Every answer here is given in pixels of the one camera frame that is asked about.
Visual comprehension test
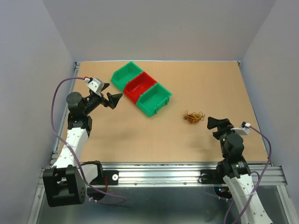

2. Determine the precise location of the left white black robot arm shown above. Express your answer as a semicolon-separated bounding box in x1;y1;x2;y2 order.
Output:
43;78;122;207

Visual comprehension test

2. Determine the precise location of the yellow red wire bundle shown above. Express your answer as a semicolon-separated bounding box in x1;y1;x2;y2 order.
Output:
181;110;206;126

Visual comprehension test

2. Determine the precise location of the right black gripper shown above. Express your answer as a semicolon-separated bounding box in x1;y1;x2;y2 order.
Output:
206;116;240;158

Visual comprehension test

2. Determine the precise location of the green plastic bin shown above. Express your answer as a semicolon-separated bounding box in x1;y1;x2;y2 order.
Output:
136;83;172;117
111;62;143;92

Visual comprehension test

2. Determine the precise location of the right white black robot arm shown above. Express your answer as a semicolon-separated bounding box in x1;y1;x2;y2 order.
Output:
207;117;273;224

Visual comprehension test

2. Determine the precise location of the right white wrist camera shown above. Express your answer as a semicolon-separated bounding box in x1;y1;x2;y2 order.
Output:
231;121;251;135

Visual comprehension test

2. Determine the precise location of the red plastic bin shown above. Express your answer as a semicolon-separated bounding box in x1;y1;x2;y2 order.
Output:
123;72;157;104

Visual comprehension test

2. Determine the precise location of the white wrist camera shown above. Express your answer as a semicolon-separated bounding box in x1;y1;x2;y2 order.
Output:
87;78;104;93
231;121;251;135

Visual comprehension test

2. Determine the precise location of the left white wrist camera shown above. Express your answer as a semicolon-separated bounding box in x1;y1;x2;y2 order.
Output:
87;78;104;93

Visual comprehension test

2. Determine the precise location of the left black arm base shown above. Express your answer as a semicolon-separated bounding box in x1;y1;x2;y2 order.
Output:
91;170;119;186

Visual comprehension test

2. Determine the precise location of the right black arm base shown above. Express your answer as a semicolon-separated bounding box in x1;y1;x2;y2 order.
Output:
198;169;225;185

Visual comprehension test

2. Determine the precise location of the aluminium frame rail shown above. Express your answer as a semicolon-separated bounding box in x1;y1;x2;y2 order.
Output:
27;61;290;224

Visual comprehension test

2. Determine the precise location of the far green plastic bin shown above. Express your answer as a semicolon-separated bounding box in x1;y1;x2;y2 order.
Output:
111;62;143;92

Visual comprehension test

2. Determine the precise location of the near green plastic bin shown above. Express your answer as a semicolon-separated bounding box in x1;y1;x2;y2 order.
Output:
136;83;172;117

